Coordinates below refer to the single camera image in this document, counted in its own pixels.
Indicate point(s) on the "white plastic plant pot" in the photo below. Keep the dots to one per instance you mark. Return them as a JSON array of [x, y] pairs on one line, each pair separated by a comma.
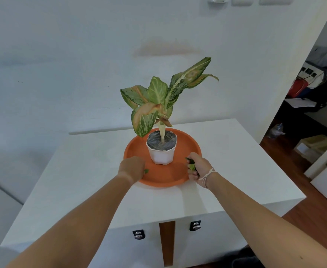
[[161, 156]]

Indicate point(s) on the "round orange plastic tray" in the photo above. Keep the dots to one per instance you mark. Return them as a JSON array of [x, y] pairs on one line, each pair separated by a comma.
[[185, 145]]

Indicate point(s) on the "white cabinet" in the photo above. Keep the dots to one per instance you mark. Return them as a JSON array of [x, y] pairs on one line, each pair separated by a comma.
[[236, 164]]

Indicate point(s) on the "dark potting soil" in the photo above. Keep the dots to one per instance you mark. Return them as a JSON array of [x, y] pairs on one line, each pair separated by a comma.
[[156, 140]]

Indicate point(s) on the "person's right fingers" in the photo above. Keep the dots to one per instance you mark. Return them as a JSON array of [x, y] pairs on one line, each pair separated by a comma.
[[191, 172]]

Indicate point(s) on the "variegated green leafy plant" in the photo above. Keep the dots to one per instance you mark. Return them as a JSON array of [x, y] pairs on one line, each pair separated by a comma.
[[158, 93]]

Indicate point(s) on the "white paper sheet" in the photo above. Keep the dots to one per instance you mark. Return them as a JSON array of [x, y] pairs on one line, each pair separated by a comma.
[[300, 102]]

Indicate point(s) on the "white wrist band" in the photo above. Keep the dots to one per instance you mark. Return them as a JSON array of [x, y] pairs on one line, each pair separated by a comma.
[[208, 176]]

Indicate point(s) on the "person's left forearm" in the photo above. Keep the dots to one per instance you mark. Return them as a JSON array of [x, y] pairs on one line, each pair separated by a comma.
[[77, 226]]

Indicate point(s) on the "clear plastic bag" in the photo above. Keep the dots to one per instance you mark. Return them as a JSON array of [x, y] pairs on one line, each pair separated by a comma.
[[275, 131]]

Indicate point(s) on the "grey cloth bundle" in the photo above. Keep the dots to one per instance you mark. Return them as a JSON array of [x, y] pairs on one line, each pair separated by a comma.
[[324, 55]]

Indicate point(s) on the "beige cardboard box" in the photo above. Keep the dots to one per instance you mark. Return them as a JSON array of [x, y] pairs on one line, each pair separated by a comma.
[[314, 145]]

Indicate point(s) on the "person's right forearm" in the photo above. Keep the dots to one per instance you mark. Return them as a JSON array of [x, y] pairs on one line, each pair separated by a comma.
[[264, 228]]

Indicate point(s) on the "black bag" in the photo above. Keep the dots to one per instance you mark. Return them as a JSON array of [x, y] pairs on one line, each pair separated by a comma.
[[324, 92]]

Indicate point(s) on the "red bag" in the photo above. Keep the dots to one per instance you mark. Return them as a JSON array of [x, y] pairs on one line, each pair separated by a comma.
[[297, 87]]

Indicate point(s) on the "person's right hand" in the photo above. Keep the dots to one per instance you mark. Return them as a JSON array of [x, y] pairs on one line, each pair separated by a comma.
[[202, 168]]

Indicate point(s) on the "person's left hand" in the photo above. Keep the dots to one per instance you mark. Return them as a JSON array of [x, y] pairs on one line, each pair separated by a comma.
[[130, 168]]

